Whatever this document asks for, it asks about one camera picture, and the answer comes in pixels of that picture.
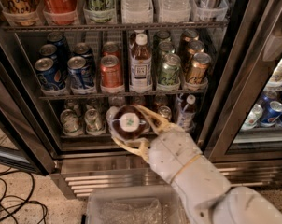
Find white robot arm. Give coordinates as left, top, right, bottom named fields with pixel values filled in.
left=106, top=105, right=282, bottom=224

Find middle green LaCroix can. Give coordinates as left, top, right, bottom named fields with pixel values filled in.
left=157, top=41, right=176, bottom=63

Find rear blue Pepsi can left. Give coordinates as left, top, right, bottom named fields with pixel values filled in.
left=47, top=32, right=71, bottom=60

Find white can right fridge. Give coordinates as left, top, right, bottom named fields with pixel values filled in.
left=241, top=104, right=263, bottom=130

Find rear blue Pepsi can right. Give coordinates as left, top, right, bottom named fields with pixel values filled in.
left=73, top=42, right=96, bottom=71

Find red Coca-Cola can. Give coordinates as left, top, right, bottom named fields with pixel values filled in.
left=44, top=0, right=77, bottom=25

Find green LaCroix can top shelf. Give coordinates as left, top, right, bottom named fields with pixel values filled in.
left=86, top=0, right=116, bottom=23

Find black floor cables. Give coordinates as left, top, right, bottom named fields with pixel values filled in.
left=0, top=162, right=49, bottom=224

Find bottom clear water bottle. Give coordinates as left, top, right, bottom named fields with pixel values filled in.
left=106, top=106, right=118, bottom=130

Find open fridge glass door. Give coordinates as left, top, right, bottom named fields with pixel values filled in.
left=0, top=47, right=55, bottom=175

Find blue Pepsi can right fridge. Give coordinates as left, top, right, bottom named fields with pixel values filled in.
left=260, top=101, right=282, bottom=127

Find rear gold LaCroix can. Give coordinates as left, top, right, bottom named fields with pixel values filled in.
left=178, top=29, right=199, bottom=52

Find yellow LaCroix can top shelf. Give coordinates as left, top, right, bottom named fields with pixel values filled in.
left=0, top=0, right=40, bottom=26

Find silver can top shelf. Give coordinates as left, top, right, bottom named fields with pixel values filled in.
left=193, top=0, right=228, bottom=21

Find stainless steel display fridge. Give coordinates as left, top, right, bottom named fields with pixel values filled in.
left=0, top=0, right=282, bottom=198

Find orange soda can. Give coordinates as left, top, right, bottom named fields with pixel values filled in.
left=100, top=55, right=124, bottom=93
left=102, top=41, right=120, bottom=58

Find front blue Pepsi can left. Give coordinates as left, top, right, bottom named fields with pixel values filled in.
left=35, top=58, right=66, bottom=96

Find bottom front bronze can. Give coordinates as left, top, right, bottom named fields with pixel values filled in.
left=158, top=105, right=172, bottom=121

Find clear water bottle right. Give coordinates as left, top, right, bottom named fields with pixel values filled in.
left=158, top=0, right=190, bottom=23

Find blue pepsi can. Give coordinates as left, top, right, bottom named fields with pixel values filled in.
left=73, top=42, right=96, bottom=71
left=35, top=58, right=66, bottom=96
left=47, top=32, right=71, bottom=60
left=39, top=44, right=59, bottom=63
left=67, top=56, right=95, bottom=94

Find middle blue Pepsi can left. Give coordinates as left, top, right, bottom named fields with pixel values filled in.
left=39, top=44, right=59, bottom=63

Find front green LaCroix can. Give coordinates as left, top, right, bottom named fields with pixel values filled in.
left=158, top=53, right=181, bottom=87

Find clear plastic bin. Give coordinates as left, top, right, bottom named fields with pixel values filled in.
left=86, top=185, right=189, bottom=224

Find front blue Pepsi can right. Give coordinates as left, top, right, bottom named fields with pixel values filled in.
left=67, top=56, right=95, bottom=94

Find bottom front silver can left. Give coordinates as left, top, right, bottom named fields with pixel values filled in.
left=60, top=109, right=83, bottom=136

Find bottom tea bottle white cap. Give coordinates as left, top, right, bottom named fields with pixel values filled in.
left=176, top=94, right=196, bottom=132

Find rear green LaCroix can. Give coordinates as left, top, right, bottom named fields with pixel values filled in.
left=154, top=30, right=171, bottom=46

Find clear water bottle left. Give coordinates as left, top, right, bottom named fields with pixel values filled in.
left=121, top=0, right=153, bottom=23

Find middle gold LaCroix can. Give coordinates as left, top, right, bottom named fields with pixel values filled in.
left=182, top=40, right=204, bottom=72

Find rear orange soda can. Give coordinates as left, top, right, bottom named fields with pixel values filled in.
left=102, top=41, right=120, bottom=58

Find front orange soda can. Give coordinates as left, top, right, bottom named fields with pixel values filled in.
left=100, top=55, right=124, bottom=93

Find gold lacroix can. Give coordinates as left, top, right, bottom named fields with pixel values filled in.
left=182, top=40, right=204, bottom=72
left=185, top=52, right=211, bottom=89
left=178, top=29, right=199, bottom=52

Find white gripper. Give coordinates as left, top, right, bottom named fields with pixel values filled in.
left=113, top=105, right=202, bottom=183

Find front gold LaCroix can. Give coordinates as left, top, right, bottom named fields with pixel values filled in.
left=185, top=52, right=211, bottom=89

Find clear water bottle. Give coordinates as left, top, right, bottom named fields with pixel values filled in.
left=106, top=106, right=118, bottom=130
left=121, top=0, right=153, bottom=23
left=158, top=0, right=190, bottom=23

